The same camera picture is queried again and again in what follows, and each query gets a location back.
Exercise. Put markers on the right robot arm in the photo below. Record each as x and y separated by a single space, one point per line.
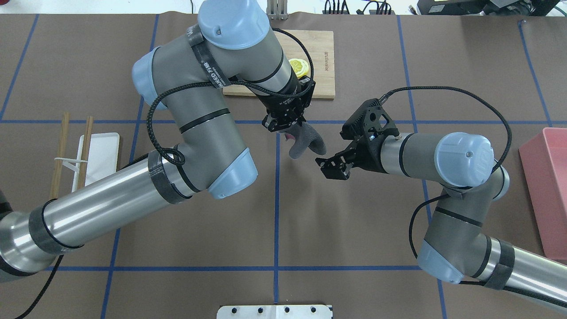
454 246

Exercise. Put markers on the aluminium camera post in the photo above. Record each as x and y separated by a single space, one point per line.
277 9

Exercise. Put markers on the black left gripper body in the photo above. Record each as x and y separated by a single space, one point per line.
283 105

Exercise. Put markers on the yellow lemon slices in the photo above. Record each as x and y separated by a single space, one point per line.
300 67

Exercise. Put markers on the grey wiping cloth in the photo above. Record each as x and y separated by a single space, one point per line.
305 137

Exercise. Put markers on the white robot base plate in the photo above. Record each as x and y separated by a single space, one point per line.
302 311

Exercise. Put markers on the bamboo cutting board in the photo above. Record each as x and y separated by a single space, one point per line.
320 46

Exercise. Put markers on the pink plastic bin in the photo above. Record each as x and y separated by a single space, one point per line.
544 162

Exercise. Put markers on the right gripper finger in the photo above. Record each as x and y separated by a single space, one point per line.
337 172
336 159

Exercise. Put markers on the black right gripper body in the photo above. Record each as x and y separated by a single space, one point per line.
366 157

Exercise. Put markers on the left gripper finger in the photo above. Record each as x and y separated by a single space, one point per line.
296 120
270 123

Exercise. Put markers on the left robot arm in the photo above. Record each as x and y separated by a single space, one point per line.
197 145

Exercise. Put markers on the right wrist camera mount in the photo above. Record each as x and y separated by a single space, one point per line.
370 120

